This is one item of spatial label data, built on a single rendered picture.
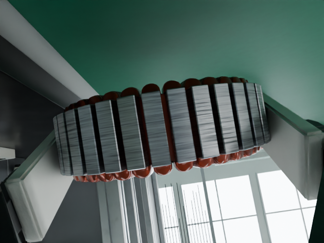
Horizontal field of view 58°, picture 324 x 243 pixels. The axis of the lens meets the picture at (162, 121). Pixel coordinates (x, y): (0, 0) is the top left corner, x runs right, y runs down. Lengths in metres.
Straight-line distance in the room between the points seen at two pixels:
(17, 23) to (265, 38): 0.16
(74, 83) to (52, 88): 0.03
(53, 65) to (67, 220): 0.40
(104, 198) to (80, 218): 0.19
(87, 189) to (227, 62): 0.40
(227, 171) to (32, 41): 6.64
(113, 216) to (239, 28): 0.29
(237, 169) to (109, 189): 6.46
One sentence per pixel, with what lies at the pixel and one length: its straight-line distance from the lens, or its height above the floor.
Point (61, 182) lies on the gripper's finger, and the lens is 0.16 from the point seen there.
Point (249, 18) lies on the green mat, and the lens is 0.20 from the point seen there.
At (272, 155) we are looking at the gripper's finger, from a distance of 0.16.
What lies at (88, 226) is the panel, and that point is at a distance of 0.58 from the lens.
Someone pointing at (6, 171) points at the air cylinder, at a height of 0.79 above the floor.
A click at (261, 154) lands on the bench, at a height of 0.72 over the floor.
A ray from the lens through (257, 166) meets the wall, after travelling 6.92.
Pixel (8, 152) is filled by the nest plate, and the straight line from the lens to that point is 0.42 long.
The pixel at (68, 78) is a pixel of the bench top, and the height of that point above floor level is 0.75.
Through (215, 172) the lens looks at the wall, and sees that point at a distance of 6.74.
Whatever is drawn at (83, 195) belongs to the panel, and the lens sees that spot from 0.58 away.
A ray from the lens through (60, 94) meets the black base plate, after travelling 0.25.
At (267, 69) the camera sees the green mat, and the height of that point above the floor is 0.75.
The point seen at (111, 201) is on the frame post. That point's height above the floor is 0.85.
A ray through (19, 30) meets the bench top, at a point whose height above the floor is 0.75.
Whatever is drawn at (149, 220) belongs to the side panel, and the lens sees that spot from 0.57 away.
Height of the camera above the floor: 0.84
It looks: 11 degrees down
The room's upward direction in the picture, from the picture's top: 171 degrees clockwise
